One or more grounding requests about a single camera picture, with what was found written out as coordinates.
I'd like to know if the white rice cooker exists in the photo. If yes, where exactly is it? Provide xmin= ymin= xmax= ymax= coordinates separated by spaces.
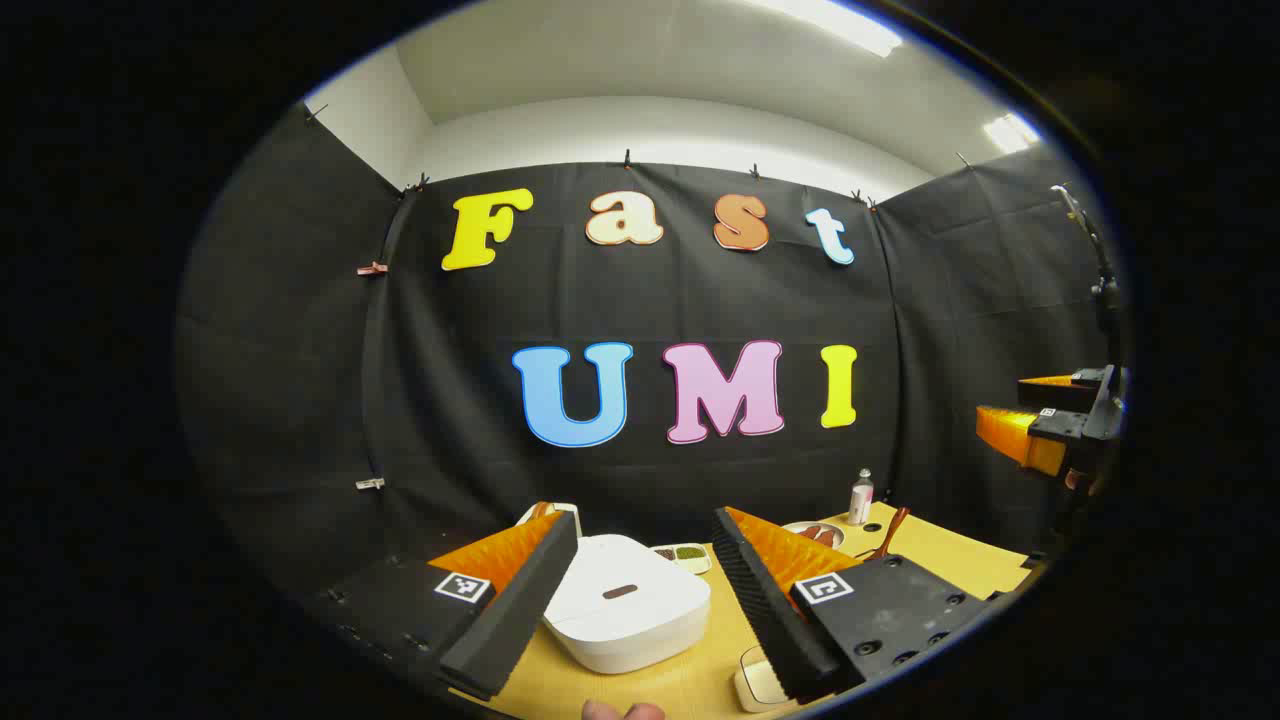
xmin=542 ymin=534 xmax=713 ymax=675

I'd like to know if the black backdrop cloth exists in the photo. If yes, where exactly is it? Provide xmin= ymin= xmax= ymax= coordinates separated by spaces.
xmin=175 ymin=100 xmax=1126 ymax=601

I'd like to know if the white divided dish of beans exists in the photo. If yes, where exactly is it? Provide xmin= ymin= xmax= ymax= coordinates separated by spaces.
xmin=650 ymin=543 xmax=713 ymax=576

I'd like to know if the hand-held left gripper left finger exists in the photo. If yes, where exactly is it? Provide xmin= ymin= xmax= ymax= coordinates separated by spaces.
xmin=320 ymin=505 xmax=580 ymax=700

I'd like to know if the ceiling light panel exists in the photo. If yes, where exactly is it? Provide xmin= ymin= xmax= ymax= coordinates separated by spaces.
xmin=985 ymin=112 xmax=1041 ymax=153

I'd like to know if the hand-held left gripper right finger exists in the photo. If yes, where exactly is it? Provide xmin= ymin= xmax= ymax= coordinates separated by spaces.
xmin=712 ymin=507 xmax=991 ymax=704

